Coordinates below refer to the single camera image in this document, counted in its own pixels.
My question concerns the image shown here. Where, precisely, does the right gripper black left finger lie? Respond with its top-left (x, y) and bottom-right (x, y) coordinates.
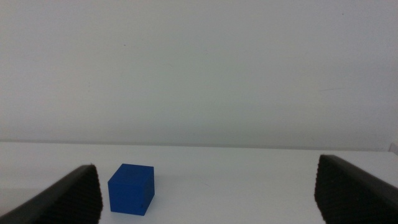
top-left (0, 164), bottom-right (104, 224)

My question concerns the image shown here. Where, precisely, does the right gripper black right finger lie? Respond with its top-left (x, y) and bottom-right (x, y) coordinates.
top-left (313, 154), bottom-right (398, 224)

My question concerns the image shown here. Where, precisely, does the blue cube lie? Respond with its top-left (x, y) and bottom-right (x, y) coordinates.
top-left (107, 163), bottom-right (155, 217)

